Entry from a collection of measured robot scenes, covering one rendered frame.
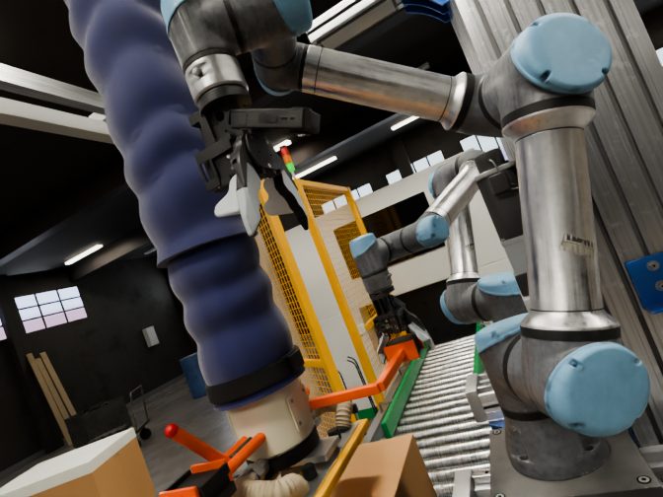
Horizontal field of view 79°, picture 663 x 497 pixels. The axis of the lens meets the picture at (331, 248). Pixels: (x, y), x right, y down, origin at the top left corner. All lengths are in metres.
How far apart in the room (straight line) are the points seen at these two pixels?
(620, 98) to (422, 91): 0.35
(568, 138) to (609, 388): 0.31
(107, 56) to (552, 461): 1.12
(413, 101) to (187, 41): 0.35
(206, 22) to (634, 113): 0.70
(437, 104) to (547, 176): 0.23
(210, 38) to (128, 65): 0.45
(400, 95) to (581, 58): 0.26
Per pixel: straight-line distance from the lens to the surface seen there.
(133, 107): 0.98
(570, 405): 0.57
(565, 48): 0.63
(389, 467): 1.14
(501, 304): 1.19
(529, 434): 0.75
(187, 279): 0.88
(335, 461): 0.96
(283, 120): 0.52
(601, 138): 0.87
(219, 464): 0.83
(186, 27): 0.61
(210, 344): 0.90
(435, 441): 2.11
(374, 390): 0.90
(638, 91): 0.90
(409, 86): 0.71
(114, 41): 1.06
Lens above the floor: 1.45
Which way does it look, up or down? 3 degrees up
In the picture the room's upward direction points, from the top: 21 degrees counter-clockwise
